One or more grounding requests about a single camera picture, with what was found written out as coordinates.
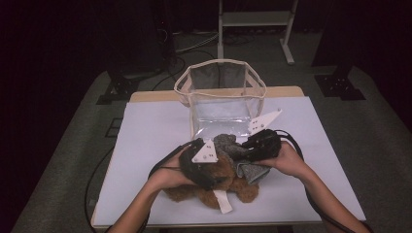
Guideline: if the black floor cable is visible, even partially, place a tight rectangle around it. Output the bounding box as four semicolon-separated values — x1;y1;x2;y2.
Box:
151;55;188;92

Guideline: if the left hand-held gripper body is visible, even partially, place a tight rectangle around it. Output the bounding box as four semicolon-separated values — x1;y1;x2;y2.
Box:
179;138;220;192

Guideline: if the person's right hand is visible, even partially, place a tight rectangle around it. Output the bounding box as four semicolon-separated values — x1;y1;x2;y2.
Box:
258;141;308;180

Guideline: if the hand-held gripper black cable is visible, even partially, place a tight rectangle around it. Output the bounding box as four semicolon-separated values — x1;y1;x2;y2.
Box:
274;129;374;233
85;138;206;233

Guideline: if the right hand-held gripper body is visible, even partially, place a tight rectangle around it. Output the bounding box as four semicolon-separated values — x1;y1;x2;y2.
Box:
244;109;284;162

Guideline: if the white metal stand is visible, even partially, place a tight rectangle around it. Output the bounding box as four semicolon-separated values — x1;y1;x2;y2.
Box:
217;0;299;66

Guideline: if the dark floor plate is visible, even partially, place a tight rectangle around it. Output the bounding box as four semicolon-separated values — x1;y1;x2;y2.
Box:
104;117;124;139

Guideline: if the white floor cable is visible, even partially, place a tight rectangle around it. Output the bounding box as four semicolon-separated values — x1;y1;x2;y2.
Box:
174;30;220;54

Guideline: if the person's left hand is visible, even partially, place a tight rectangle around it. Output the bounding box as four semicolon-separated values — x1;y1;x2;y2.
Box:
146;150;196;192

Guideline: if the right hand-held gripper black cable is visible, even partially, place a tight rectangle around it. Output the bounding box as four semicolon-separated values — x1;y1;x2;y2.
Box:
274;129;374;233

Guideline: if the grey knitted cloth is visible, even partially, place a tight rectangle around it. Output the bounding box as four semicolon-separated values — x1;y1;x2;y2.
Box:
213;133;272;186

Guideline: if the black stand base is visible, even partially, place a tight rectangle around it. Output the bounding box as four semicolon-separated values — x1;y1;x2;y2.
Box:
313;66;367;102
95;72;141;106

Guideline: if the white table sheet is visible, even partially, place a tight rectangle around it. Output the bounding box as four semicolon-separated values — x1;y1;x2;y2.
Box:
92;96;367;226

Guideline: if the wooden table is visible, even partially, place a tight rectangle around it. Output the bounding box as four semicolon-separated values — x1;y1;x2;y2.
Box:
90;85;367;229

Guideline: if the brown teddy bear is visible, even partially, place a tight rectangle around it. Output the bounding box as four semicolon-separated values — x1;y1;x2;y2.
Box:
161;150;260;216

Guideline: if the clear plastic bag beige trim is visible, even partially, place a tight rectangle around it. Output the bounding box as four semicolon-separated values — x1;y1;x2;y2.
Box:
173;58;268;141

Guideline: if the left hand-held gripper black cable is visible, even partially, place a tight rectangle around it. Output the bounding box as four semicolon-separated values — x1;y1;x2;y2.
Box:
85;138;206;233

